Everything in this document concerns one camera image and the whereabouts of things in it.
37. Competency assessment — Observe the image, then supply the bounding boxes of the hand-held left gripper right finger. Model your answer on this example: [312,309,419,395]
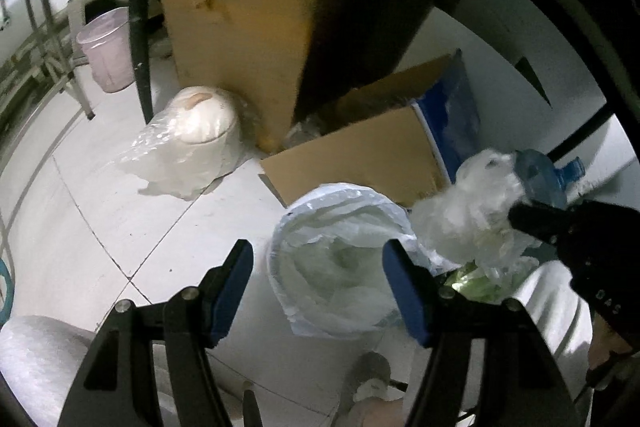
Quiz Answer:
[382,238,583,427]

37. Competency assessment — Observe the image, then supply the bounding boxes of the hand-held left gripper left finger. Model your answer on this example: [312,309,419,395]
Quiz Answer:
[56,238,255,427]

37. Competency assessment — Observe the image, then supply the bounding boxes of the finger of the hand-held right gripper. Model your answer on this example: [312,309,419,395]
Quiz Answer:
[507,202,569,252]

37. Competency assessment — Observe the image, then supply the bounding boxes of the bin with white plastic liner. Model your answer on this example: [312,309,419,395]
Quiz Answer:
[267,184,461,340]

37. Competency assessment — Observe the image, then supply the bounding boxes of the clear plastic wrap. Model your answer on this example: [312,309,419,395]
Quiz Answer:
[410,149,541,279]

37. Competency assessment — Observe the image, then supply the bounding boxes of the person's right hand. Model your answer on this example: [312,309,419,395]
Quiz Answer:
[587,319,636,373]

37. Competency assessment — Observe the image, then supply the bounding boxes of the blue water bottle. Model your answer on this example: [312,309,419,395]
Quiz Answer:
[515,149,586,210]

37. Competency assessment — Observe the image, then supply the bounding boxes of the green vegetables in plastic bag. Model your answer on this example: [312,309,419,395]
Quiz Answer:
[445,262,538,304]

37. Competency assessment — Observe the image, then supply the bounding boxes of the white cloth sack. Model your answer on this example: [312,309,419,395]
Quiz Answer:
[500,257,597,427]

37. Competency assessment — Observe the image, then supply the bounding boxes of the black table leg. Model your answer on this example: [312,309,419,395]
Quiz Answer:
[127,0,162,122]
[545,107,617,164]

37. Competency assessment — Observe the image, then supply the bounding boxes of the blue printed cardboard box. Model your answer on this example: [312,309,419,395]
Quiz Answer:
[260,49,483,208]

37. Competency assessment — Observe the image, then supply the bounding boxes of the white sack in clear plastic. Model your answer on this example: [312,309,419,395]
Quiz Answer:
[117,85,251,202]

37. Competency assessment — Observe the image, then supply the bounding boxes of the grey textured cloth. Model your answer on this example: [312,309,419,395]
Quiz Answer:
[0,314,168,427]

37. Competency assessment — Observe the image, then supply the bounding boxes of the large brown cardboard box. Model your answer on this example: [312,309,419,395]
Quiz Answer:
[155,0,322,154]

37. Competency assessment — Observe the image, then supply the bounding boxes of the pink plastic bucket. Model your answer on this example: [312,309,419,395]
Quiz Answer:
[76,7,135,94]

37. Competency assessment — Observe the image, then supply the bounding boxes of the blue hose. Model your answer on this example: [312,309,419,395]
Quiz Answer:
[0,257,16,324]

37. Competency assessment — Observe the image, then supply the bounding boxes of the metal frame stand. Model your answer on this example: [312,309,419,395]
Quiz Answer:
[0,0,97,122]

